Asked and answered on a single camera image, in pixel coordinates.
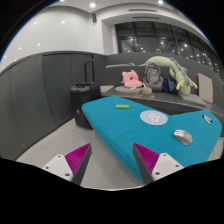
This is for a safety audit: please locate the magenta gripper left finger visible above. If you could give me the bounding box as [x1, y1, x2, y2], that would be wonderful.
[42, 143, 92, 185]

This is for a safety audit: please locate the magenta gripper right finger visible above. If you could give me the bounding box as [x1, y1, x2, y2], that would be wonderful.
[132, 143, 183, 184]

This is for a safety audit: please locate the grey computer mouse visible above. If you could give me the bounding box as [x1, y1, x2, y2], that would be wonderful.
[174, 130, 193, 146]

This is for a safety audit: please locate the round light blue mouse pad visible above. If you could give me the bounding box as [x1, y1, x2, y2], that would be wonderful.
[140, 110, 168, 126]

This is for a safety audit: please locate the teal table cover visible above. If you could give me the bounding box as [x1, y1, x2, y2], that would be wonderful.
[82, 96, 222, 179]

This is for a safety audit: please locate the green marker pen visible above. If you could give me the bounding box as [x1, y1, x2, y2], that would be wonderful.
[115, 105, 130, 109]

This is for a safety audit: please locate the blue white marker pen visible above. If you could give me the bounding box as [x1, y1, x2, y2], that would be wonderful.
[202, 115, 213, 125]

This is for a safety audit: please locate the black rolling suitcase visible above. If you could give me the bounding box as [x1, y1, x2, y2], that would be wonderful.
[69, 60, 102, 130]

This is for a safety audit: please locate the small brown cup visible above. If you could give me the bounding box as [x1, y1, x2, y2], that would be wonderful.
[142, 87, 152, 96]

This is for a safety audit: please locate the grey seat cushion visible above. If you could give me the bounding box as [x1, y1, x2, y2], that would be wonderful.
[178, 92, 206, 107]

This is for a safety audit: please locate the dark blue bag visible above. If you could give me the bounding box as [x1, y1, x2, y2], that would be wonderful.
[162, 78, 177, 94]

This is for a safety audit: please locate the grey bench sofa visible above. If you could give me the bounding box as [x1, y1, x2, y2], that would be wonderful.
[95, 52, 224, 137]

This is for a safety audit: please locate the grey backpack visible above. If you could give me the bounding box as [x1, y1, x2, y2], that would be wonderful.
[142, 63, 163, 92]

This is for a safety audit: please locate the pink plush toy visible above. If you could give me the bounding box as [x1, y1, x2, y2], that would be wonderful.
[121, 70, 142, 88]

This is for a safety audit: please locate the beige square cushion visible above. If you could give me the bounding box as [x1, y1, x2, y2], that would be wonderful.
[198, 73, 213, 103]

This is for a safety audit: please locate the green dragon plush toy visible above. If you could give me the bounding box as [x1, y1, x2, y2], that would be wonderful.
[129, 55, 199, 96]

